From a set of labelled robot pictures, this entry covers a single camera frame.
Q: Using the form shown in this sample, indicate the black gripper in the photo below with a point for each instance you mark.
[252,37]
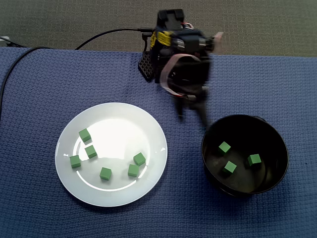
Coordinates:
[192,100]

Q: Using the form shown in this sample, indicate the black metal pot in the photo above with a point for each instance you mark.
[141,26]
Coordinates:
[247,184]

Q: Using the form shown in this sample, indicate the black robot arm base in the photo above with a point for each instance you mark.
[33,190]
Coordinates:
[146,67]

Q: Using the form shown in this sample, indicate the blue waffle weave cloth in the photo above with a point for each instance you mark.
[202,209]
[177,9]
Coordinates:
[247,86]

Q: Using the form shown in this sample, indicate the small white plastic device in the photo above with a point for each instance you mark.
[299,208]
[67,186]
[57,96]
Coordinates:
[5,39]

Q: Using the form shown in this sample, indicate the small green cube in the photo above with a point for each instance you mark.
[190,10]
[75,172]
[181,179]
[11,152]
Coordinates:
[90,151]
[139,159]
[229,167]
[133,170]
[85,135]
[254,160]
[224,148]
[105,173]
[75,161]

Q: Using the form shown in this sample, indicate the white round plate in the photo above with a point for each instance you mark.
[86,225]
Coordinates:
[111,193]

